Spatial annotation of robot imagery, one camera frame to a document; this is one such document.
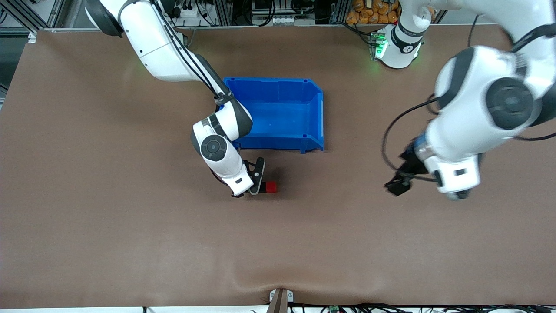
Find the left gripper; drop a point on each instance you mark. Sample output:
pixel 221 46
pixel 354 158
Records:
pixel 410 165

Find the aluminium frame profile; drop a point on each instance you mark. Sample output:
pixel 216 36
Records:
pixel 26 15

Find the white terminal block row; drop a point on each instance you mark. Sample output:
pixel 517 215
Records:
pixel 282 20

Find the blue plastic storage bin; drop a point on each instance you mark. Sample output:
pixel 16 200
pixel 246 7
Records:
pixel 286 113

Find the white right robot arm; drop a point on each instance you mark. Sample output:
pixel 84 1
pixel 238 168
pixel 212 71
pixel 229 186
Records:
pixel 147 39

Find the orange snack bag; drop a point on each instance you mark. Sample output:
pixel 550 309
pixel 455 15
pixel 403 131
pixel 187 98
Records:
pixel 371 12

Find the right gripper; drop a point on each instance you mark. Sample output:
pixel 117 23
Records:
pixel 262 187

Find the white power strip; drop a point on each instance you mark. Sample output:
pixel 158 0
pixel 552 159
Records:
pixel 193 13

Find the red cube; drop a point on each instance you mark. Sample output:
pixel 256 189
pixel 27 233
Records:
pixel 271 187

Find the brown table mat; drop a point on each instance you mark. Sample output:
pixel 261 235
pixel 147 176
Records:
pixel 278 248

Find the metal clamp bracket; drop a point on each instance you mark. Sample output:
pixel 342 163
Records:
pixel 280 300

